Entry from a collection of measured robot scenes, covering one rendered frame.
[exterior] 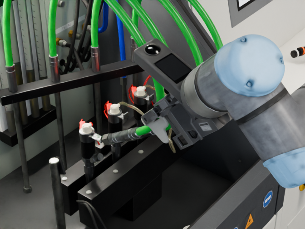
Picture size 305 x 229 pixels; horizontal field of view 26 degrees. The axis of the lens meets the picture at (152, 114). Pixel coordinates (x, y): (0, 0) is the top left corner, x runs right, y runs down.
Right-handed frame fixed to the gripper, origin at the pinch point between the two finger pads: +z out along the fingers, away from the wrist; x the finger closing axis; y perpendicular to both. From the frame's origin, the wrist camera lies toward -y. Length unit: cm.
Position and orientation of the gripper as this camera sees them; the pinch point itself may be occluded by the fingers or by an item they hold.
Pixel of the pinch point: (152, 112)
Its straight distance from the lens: 110.1
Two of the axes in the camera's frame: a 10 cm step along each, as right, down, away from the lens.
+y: 5.8, 8.1, 0.1
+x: 7.5, -5.4, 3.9
